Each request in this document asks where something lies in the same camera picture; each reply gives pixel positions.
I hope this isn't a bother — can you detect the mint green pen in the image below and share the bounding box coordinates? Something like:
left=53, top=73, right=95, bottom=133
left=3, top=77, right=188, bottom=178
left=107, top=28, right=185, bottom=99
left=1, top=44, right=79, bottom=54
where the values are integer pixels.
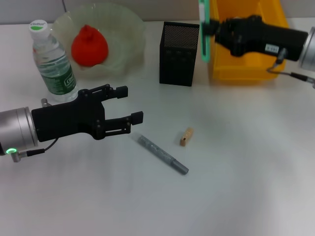
left=198, top=0, right=211, bottom=63

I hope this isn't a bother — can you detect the translucent green glass fruit plate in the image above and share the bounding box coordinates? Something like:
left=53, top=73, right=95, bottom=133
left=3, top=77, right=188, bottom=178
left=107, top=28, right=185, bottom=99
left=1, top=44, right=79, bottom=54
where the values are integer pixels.
left=50, top=2, right=147, bottom=81

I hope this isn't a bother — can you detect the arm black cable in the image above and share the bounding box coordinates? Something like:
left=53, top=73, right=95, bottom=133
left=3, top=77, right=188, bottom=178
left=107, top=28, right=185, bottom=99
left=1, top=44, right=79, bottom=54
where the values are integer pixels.
left=11, top=137, right=60, bottom=163
left=267, top=48, right=315, bottom=89

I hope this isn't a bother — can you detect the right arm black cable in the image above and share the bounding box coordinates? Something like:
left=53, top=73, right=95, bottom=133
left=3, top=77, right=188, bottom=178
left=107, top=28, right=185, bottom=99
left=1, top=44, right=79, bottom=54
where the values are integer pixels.
left=267, top=48, right=315, bottom=89

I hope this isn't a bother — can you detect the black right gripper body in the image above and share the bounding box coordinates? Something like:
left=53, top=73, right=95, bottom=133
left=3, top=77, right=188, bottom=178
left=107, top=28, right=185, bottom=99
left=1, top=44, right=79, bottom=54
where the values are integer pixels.
left=215, top=15, right=310, bottom=62

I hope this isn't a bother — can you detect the yellow plastic bin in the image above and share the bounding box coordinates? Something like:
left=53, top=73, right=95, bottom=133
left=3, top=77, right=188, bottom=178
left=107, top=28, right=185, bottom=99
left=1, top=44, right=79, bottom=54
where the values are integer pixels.
left=208, top=0, right=290, bottom=81

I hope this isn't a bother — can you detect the black mesh pen holder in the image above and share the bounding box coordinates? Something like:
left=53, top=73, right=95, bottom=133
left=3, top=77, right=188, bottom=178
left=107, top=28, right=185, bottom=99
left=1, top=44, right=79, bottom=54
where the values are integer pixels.
left=159, top=21, right=199, bottom=87

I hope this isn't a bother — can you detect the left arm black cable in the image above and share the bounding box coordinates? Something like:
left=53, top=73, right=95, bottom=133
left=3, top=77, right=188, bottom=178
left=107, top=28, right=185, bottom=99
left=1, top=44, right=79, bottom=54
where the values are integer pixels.
left=11, top=137, right=60, bottom=163

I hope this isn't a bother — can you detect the red-orange fruit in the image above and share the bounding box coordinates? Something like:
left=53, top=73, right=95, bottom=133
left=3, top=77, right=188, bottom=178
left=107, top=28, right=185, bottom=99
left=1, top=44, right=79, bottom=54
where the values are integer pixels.
left=71, top=24, right=109, bottom=67

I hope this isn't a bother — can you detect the clear green-label water bottle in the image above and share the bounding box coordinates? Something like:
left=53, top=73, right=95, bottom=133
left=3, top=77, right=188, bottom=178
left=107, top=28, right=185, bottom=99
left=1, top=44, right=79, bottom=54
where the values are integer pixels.
left=29, top=19, right=79, bottom=103

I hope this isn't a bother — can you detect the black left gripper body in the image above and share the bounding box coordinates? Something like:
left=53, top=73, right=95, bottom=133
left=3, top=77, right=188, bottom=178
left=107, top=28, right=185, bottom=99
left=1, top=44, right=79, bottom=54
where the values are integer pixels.
left=31, top=89, right=106, bottom=143

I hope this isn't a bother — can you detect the grey marker pen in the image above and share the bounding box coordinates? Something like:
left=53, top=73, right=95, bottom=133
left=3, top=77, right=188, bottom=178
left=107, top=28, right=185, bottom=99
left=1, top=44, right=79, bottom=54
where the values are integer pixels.
left=132, top=132, right=189, bottom=176

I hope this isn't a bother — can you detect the small tan wooden block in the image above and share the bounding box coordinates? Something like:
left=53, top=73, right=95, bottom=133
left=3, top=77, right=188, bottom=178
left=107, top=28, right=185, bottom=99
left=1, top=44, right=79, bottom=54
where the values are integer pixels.
left=179, top=127, right=194, bottom=148

